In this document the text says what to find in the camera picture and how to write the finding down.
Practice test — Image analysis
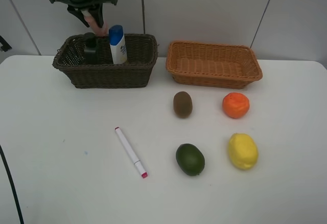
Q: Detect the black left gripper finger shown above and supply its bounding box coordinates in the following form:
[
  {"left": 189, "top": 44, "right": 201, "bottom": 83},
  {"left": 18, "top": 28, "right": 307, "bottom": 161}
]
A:
[
  {"left": 89, "top": 4, "right": 104, "bottom": 28},
  {"left": 67, "top": 6, "right": 89, "bottom": 27}
]

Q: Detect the pink bottle white cap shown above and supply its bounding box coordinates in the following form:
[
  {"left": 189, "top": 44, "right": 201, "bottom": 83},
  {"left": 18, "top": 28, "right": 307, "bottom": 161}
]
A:
[{"left": 82, "top": 11, "right": 108, "bottom": 37}]

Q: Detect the white blue shampoo bottle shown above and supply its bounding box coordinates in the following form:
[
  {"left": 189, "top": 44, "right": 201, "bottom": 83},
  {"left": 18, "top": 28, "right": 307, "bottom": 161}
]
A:
[{"left": 109, "top": 25, "right": 127, "bottom": 64}]

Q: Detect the dark green pump bottle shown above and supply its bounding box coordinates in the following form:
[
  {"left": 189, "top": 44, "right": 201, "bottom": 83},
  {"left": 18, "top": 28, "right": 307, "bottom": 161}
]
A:
[{"left": 83, "top": 33, "right": 99, "bottom": 65}]

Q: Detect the brown kiwi fruit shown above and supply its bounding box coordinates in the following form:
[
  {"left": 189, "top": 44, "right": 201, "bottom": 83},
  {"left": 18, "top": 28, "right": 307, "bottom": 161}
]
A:
[{"left": 173, "top": 91, "right": 193, "bottom": 118}]

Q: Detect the white pink marker pen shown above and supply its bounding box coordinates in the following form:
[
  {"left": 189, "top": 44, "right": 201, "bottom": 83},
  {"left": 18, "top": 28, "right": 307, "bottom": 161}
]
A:
[{"left": 115, "top": 127, "right": 148, "bottom": 178}]

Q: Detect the orange fruit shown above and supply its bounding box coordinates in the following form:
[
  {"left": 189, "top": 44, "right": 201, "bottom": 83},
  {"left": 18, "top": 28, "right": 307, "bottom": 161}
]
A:
[{"left": 222, "top": 93, "right": 250, "bottom": 119}]

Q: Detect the green avocado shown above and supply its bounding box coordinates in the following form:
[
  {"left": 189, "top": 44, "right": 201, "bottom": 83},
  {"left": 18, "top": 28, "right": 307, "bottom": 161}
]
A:
[{"left": 175, "top": 143, "right": 205, "bottom": 176}]

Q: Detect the yellow lemon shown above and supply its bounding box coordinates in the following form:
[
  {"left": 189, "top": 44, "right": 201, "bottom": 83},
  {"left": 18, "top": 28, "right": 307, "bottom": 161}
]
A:
[{"left": 228, "top": 133, "right": 259, "bottom": 170}]

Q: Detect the dark brown wicker basket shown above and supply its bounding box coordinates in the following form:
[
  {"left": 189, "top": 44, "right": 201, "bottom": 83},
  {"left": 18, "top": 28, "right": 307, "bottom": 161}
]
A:
[{"left": 53, "top": 34, "right": 158, "bottom": 88}]

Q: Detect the orange wicker basket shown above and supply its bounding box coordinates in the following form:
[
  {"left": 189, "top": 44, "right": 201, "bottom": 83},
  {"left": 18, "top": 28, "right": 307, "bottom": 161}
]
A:
[{"left": 166, "top": 41, "right": 263, "bottom": 89}]

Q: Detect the black cable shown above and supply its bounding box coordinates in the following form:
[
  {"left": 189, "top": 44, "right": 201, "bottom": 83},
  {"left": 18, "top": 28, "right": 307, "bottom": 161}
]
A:
[{"left": 0, "top": 35, "right": 25, "bottom": 224}]

